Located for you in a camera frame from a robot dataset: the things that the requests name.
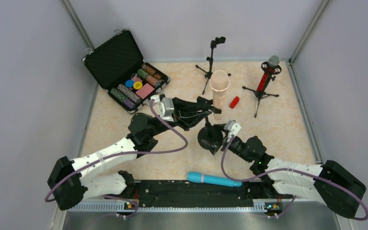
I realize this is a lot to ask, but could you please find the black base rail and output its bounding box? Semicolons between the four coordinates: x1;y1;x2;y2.
119;180;284;216

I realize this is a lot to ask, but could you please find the light blue microphone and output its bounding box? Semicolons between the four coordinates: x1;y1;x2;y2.
187;172;242;187

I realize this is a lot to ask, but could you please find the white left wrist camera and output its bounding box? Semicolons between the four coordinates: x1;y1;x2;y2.
159;94;174;122

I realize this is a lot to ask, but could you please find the black round-base mic stand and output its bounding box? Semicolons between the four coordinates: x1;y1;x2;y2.
196;96;227;150

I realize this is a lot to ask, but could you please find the black tall tripod mic stand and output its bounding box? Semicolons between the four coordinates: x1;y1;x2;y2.
195;36;226;95

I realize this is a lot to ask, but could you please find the black shock-mount tripod stand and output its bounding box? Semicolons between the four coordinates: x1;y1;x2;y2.
242;61;282;118

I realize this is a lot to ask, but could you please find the black poker chip case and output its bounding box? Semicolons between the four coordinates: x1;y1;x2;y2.
82;29;170;114

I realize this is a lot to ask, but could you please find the red glitter microphone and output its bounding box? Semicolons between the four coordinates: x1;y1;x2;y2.
257;55;282;92

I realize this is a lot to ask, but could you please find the beige microphone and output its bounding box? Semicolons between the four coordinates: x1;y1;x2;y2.
209;70;230;112

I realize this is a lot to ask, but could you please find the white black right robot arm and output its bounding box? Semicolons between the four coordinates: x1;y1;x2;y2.
198;136;368;221

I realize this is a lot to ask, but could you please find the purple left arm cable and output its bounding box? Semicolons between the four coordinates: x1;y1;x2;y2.
44;99;189;219

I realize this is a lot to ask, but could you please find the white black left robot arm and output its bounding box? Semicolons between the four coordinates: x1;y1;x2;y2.
45;94;222;210

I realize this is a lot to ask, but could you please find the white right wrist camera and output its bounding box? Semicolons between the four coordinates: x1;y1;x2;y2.
224;120;242;142

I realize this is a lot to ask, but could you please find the red toy brick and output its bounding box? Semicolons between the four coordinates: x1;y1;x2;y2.
229;96;240;109

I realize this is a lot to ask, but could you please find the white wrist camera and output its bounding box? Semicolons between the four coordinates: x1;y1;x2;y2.
224;120;242;142
159;94;174;122

